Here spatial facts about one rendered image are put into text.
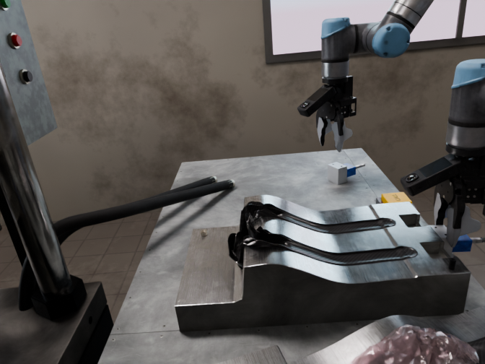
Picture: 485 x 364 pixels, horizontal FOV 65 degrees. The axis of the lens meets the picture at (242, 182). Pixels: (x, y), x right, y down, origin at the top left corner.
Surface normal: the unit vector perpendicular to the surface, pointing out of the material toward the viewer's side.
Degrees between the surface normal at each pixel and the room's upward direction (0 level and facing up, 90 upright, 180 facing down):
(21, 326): 0
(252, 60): 90
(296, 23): 90
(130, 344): 0
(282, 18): 90
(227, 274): 0
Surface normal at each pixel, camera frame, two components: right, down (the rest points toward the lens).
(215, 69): 0.02, 0.40
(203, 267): -0.09, -0.91
